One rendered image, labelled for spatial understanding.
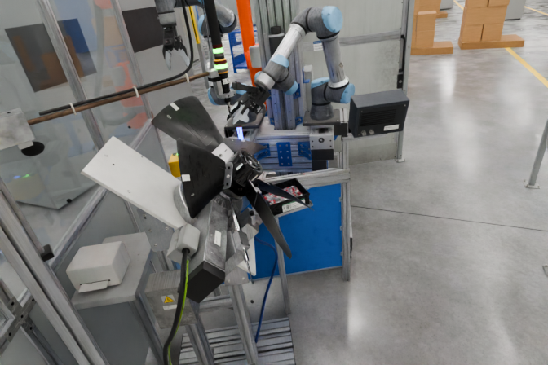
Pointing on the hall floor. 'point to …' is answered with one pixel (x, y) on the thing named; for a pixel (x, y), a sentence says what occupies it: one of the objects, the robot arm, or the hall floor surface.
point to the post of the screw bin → (283, 279)
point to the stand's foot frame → (223, 352)
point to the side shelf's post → (148, 328)
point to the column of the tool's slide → (46, 288)
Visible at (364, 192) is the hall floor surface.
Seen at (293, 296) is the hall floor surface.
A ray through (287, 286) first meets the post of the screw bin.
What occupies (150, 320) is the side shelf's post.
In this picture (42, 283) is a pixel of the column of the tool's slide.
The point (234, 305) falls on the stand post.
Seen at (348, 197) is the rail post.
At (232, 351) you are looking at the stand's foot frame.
